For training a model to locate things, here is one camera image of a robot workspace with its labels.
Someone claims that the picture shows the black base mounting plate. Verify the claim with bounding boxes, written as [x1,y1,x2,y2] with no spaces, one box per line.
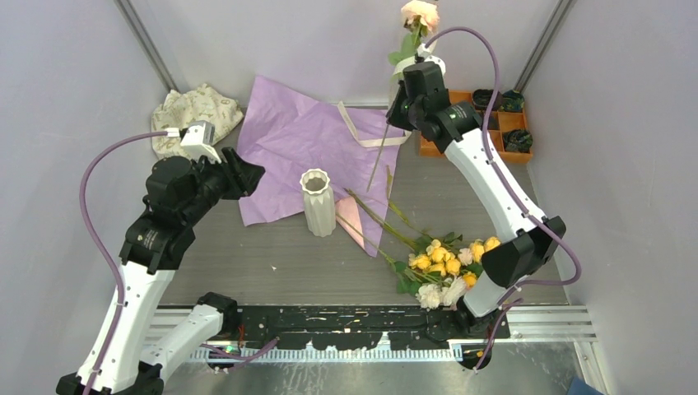
[212,305,499,351]

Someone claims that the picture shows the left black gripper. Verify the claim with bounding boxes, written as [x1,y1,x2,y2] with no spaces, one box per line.
[182,146,264,225]

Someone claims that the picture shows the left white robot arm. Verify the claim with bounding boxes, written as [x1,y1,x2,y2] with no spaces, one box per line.
[56,147,265,394]

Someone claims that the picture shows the white ribbed vase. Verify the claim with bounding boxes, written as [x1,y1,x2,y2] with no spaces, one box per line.
[300,169,336,237]

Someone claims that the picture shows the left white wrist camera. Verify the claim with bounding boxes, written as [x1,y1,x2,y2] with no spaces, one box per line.
[165,120,221,164]

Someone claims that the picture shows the yellow rose flower spray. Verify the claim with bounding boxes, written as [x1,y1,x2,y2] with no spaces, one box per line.
[337,188,501,295]

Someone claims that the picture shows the orange compartment tray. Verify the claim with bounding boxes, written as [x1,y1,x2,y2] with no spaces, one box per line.
[449,89,533,164]

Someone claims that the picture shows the purple pink wrapping paper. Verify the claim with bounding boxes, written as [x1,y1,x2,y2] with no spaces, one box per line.
[236,76,400,226]

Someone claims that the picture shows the peach rose flower stem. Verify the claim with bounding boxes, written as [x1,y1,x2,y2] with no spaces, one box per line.
[366,0,440,193]

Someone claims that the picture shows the green blue rolled sock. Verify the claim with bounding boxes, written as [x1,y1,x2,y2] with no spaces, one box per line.
[500,90,525,113]

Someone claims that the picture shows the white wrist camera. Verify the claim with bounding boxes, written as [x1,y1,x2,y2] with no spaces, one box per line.
[414,44,446,75]
[165,120,221,164]

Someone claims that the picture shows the dark sock in tray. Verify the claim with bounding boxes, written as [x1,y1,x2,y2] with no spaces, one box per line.
[487,111,500,131]

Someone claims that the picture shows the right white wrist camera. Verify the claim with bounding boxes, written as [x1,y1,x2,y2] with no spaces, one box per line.
[414,44,446,75]

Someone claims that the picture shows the left corner frame post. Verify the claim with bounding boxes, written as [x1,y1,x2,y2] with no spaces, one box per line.
[114,0,179,91]

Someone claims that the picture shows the dark rolled sock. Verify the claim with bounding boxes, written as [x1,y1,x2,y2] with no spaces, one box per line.
[472,89,503,111]

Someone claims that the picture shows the corner frame post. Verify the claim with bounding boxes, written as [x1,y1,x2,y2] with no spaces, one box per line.
[514,0,577,92]
[114,0,179,91]

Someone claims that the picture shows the right corner frame post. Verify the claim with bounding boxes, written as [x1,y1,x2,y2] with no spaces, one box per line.
[514,0,577,92]

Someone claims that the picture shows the cream patterned cloth bag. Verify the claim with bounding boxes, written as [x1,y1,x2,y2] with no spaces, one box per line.
[151,83,244,146]

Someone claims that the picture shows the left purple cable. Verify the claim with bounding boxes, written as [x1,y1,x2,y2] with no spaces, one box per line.
[78,130,280,395]

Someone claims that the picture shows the pink white flower spray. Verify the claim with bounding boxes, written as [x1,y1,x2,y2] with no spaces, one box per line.
[381,246,482,310]

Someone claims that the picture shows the aluminium front rail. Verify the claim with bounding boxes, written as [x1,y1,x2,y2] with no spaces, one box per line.
[103,304,598,365]

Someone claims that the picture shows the patterned sock front compartment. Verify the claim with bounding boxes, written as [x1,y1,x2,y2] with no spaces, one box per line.
[502,129,533,153]

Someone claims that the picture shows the cream printed ribbon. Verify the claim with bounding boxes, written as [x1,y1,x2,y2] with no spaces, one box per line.
[337,54,421,149]

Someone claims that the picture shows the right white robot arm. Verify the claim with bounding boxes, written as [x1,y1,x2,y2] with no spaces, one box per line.
[387,61,566,338]

